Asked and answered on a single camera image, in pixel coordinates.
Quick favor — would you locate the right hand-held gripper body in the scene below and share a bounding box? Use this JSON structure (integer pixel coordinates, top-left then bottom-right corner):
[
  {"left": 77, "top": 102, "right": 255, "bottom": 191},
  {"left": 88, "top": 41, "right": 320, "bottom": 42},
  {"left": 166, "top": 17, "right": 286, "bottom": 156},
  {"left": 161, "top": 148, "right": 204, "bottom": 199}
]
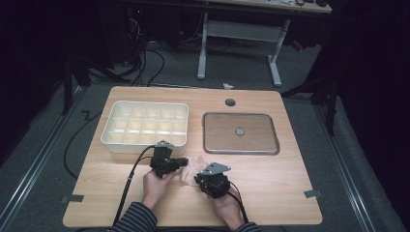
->
[{"left": 194, "top": 161, "right": 232, "bottom": 199}]

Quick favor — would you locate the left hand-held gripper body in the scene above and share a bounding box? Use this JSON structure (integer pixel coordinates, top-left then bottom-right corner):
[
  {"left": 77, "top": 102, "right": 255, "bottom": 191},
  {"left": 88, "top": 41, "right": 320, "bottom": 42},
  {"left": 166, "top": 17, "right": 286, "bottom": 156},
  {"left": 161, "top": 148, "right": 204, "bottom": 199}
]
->
[{"left": 149, "top": 139, "right": 182, "bottom": 179}]

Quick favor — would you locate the pale pink sock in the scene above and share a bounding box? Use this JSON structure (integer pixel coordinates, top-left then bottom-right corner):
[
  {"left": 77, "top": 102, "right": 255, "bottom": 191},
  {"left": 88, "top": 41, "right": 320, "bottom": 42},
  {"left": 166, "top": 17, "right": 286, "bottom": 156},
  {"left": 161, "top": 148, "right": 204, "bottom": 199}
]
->
[{"left": 180, "top": 156, "right": 211, "bottom": 188}]

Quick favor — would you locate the white divided storage box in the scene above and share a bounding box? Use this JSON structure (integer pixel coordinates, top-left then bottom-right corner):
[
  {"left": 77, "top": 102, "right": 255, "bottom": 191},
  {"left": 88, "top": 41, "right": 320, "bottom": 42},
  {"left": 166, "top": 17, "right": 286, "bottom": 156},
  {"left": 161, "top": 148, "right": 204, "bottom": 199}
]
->
[{"left": 100, "top": 100, "right": 190, "bottom": 155}]

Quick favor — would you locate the person's right hand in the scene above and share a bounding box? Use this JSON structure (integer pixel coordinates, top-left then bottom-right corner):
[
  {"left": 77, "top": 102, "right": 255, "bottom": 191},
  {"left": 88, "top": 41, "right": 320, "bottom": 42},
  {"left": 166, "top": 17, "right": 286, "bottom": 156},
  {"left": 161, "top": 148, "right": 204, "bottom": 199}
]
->
[{"left": 211, "top": 188, "right": 246, "bottom": 232}]

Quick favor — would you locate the person's left hand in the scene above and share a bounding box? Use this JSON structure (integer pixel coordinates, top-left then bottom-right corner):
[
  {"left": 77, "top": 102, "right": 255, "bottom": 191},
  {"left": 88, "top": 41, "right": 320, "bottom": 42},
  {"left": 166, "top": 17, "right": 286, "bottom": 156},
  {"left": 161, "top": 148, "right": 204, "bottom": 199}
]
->
[{"left": 141, "top": 168, "right": 177, "bottom": 209}]

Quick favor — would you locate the metal-rimmed brown tray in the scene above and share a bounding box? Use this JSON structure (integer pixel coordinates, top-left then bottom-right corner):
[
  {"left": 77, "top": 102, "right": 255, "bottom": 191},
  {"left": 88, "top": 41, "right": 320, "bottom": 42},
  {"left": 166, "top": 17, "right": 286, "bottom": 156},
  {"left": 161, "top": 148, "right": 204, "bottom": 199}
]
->
[{"left": 202, "top": 111, "right": 280, "bottom": 156}]

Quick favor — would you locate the grey tape strip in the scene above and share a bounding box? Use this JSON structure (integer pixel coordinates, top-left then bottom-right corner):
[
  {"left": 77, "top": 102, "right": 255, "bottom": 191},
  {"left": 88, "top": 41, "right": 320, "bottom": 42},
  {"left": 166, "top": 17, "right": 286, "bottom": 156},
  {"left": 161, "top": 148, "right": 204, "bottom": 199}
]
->
[
  {"left": 61, "top": 193, "right": 85, "bottom": 205},
  {"left": 304, "top": 188, "right": 323, "bottom": 199}
]

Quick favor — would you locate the black metal stand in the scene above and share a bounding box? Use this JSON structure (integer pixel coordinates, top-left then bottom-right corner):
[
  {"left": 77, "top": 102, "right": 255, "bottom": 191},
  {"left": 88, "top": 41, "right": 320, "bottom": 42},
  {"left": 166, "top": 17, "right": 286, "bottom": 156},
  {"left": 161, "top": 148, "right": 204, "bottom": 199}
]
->
[
  {"left": 60, "top": 57, "right": 132, "bottom": 116},
  {"left": 280, "top": 72, "right": 340, "bottom": 136}
]

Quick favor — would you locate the white-legged wooden desk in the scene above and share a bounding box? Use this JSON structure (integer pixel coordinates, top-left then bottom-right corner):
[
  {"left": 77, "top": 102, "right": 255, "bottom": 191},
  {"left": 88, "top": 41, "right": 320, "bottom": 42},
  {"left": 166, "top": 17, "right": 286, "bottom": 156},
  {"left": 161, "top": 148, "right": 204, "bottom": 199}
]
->
[{"left": 195, "top": 0, "right": 333, "bottom": 88}]

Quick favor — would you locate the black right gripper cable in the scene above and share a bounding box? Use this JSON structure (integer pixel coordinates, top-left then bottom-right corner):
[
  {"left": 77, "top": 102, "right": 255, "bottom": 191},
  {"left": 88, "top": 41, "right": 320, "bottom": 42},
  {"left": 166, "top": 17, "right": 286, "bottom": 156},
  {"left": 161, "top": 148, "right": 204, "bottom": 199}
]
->
[{"left": 224, "top": 179, "right": 250, "bottom": 224}]

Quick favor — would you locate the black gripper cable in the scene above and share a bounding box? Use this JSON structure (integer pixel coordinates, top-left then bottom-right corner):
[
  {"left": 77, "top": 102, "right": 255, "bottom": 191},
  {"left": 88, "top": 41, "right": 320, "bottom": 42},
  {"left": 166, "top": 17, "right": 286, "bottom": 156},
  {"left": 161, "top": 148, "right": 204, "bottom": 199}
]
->
[
  {"left": 224, "top": 179, "right": 250, "bottom": 224},
  {"left": 111, "top": 144, "right": 157, "bottom": 227}
]

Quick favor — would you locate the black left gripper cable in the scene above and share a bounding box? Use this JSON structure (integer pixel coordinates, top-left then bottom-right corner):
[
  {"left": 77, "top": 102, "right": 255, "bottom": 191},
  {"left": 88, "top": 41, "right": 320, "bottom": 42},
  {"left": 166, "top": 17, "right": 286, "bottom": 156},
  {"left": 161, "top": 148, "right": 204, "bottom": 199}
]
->
[{"left": 111, "top": 144, "right": 157, "bottom": 227}]

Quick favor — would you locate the thin black floor cable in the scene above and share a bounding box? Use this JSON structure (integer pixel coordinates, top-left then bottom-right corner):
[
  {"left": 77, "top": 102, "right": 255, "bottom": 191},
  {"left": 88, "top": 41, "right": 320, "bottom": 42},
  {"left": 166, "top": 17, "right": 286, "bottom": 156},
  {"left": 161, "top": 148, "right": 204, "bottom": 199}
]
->
[{"left": 63, "top": 110, "right": 103, "bottom": 180}]

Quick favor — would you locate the bundle of black cables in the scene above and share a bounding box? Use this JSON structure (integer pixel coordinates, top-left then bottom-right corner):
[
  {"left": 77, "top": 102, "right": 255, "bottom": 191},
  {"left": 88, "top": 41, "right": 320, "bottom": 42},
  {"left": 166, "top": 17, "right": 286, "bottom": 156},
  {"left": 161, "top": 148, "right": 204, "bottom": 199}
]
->
[{"left": 124, "top": 13, "right": 166, "bottom": 88}]

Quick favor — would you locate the metal floor rail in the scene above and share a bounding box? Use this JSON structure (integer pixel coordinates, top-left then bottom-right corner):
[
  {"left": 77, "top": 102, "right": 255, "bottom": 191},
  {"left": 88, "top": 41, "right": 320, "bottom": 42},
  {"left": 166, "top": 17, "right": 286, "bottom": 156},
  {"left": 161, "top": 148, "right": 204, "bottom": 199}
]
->
[
  {"left": 312, "top": 103, "right": 377, "bottom": 232},
  {"left": 0, "top": 85, "right": 85, "bottom": 228}
]

